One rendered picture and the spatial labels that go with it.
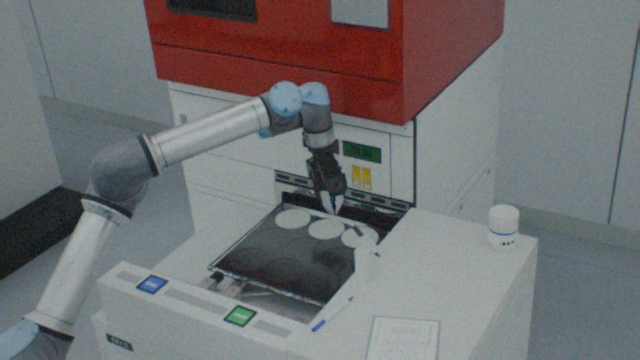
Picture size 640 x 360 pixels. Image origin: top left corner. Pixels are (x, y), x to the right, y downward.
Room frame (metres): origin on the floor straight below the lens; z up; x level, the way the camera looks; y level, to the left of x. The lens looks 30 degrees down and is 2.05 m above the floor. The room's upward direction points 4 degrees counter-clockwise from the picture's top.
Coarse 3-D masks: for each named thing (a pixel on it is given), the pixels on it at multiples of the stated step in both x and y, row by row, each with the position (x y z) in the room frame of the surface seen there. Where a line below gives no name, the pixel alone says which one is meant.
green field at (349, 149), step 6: (348, 144) 1.81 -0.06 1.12; (354, 144) 1.80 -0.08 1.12; (348, 150) 1.82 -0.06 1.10; (354, 150) 1.81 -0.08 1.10; (360, 150) 1.80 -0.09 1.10; (366, 150) 1.79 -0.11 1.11; (372, 150) 1.78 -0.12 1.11; (378, 150) 1.77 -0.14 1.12; (354, 156) 1.81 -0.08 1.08; (360, 156) 1.80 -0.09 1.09; (366, 156) 1.79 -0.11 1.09; (372, 156) 1.78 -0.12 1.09; (378, 156) 1.77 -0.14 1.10; (378, 162) 1.77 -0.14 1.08
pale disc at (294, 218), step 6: (288, 210) 1.84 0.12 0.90; (294, 210) 1.84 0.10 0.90; (300, 210) 1.84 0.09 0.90; (276, 216) 1.81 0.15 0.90; (282, 216) 1.81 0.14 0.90; (288, 216) 1.81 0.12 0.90; (294, 216) 1.81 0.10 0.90; (300, 216) 1.81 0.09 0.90; (306, 216) 1.80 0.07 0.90; (276, 222) 1.78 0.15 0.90; (282, 222) 1.78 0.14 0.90; (288, 222) 1.78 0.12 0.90; (294, 222) 1.78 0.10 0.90; (300, 222) 1.77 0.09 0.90; (306, 222) 1.77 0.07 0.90; (288, 228) 1.75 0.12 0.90
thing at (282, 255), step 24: (312, 216) 1.80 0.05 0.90; (336, 216) 1.79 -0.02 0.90; (264, 240) 1.70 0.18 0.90; (288, 240) 1.69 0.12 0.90; (312, 240) 1.68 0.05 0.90; (336, 240) 1.67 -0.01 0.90; (216, 264) 1.60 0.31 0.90; (240, 264) 1.59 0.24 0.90; (264, 264) 1.59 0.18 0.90; (288, 264) 1.58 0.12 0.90; (312, 264) 1.57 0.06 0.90; (336, 264) 1.57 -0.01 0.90; (288, 288) 1.48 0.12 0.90; (312, 288) 1.47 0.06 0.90; (336, 288) 1.47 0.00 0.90
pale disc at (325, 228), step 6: (318, 222) 1.77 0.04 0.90; (324, 222) 1.77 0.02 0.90; (330, 222) 1.76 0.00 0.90; (336, 222) 1.76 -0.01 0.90; (312, 228) 1.74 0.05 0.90; (318, 228) 1.74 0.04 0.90; (324, 228) 1.74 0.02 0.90; (330, 228) 1.73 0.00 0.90; (336, 228) 1.73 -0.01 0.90; (342, 228) 1.73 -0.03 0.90; (312, 234) 1.71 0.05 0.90; (318, 234) 1.71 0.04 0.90; (324, 234) 1.70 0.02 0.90; (330, 234) 1.70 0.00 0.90; (336, 234) 1.70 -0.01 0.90
